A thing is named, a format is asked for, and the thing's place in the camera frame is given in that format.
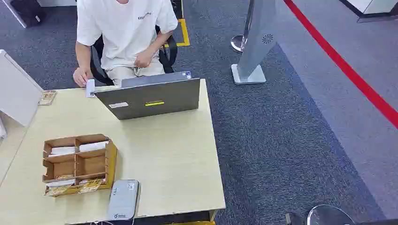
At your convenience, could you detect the gold patterned card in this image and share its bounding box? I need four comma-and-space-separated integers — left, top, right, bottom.
38, 90, 58, 106
78, 179, 104, 195
46, 186, 69, 196

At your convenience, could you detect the flat grey card reader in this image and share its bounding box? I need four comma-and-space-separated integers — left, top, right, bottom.
107, 179, 141, 222

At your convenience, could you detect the grey kiosk stand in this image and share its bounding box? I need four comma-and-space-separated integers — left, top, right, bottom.
230, 0, 279, 85

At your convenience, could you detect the black robot foot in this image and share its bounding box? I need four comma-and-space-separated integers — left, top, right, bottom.
285, 211, 307, 225

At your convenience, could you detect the small white device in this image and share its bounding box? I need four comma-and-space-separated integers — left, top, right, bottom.
85, 79, 96, 99

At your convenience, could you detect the person's hand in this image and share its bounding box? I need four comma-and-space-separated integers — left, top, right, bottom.
133, 49, 155, 69
73, 67, 93, 88

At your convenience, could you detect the red floor tape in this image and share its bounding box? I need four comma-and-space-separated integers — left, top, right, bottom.
283, 0, 398, 130

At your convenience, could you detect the grey laptop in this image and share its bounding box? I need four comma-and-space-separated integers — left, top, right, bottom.
94, 70, 201, 121

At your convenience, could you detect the person's left hand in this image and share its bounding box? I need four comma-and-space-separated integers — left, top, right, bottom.
133, 49, 155, 69

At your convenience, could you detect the black bag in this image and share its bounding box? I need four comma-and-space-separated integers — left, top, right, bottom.
10, 0, 47, 28

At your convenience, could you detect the yellow floor tape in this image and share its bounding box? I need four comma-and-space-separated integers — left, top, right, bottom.
164, 18, 191, 48

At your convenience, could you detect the person's right hand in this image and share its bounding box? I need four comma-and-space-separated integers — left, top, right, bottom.
73, 67, 93, 88

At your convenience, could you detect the white cabinet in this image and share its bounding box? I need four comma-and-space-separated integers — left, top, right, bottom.
339, 0, 398, 23

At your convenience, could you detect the white cable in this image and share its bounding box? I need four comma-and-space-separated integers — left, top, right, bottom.
90, 218, 136, 225

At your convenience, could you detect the white card stack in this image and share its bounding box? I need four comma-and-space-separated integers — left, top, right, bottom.
46, 179, 77, 188
48, 146, 77, 158
78, 140, 110, 153

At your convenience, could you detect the black stool base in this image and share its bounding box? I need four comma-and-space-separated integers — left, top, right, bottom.
170, 0, 184, 19

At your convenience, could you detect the person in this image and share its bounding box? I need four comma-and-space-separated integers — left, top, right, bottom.
73, 0, 178, 88

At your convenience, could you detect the chrome stanchion post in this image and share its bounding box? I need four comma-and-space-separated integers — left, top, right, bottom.
230, 0, 255, 54

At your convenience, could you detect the wooden card box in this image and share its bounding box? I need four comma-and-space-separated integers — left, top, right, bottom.
42, 134, 118, 198

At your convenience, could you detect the black office chair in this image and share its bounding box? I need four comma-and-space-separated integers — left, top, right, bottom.
90, 24, 178, 86

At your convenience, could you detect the white partition board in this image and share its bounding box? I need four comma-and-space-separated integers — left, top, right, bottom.
0, 49, 44, 139

